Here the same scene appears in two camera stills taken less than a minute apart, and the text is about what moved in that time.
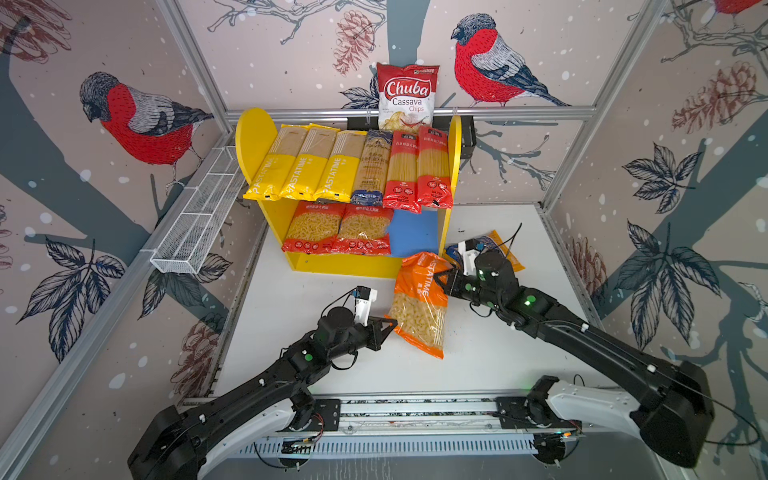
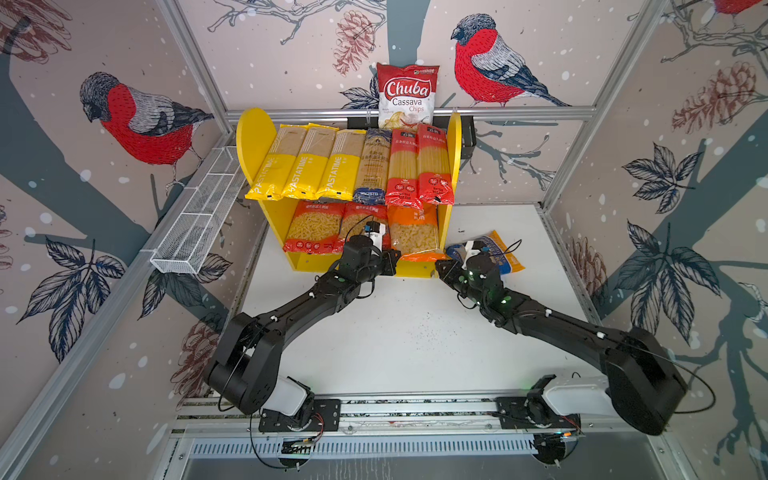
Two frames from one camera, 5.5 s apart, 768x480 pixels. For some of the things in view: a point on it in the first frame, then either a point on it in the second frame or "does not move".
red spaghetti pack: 402,184 does not move
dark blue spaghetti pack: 369,188 does not move
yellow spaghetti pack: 307,172 does not move
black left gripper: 373,331 -> 390,260
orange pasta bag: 420,305 -> 414,232
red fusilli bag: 364,230 does not move
